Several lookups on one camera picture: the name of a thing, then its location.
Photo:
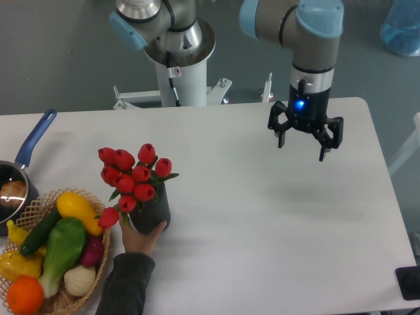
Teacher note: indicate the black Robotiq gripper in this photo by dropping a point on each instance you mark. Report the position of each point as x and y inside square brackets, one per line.
[307, 113]

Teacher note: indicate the dark grey ribbed vase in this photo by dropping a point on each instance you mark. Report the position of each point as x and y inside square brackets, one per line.
[152, 206]

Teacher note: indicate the red tulip bouquet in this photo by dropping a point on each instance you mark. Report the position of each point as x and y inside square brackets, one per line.
[116, 172]

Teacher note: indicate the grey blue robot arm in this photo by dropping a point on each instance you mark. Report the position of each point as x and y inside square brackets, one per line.
[310, 29]

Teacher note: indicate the dark green sleeved forearm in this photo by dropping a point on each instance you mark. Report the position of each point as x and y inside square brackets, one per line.
[124, 290]

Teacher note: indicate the person's bare hand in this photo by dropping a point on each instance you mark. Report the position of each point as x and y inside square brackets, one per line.
[135, 242]

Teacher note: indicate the blue plastic bag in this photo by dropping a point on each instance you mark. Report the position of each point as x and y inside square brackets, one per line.
[400, 30]

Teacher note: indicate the black device at edge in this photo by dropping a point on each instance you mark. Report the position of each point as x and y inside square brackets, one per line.
[408, 281]

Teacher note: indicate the purple red radish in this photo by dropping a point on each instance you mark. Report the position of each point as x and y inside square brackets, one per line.
[93, 253]

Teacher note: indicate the yellow squash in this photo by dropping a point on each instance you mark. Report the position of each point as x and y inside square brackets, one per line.
[72, 204]

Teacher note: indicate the green bok choy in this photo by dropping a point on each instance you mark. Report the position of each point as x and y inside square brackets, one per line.
[64, 247]

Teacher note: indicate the white garlic bulb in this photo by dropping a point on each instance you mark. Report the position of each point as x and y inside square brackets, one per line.
[79, 280]

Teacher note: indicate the dark green cucumber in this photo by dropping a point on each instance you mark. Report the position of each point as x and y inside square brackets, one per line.
[40, 233]

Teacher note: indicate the brown bread roll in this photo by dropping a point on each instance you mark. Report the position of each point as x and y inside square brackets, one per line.
[13, 193]

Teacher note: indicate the woven wicker basket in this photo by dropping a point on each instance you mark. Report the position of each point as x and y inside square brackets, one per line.
[63, 302]

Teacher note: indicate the yellow banana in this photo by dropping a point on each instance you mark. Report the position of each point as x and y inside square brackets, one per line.
[16, 234]

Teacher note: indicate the yellow corn cob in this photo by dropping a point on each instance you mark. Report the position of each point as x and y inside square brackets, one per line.
[14, 265]

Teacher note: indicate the orange fruit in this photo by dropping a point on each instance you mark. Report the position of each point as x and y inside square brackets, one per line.
[25, 295]

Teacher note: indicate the white frame at right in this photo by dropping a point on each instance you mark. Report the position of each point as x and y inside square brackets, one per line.
[407, 149]

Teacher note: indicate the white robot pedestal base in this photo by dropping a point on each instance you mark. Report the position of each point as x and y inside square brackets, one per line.
[180, 60]

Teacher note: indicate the blue handled saucepan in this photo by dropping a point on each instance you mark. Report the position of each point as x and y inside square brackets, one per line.
[16, 170]

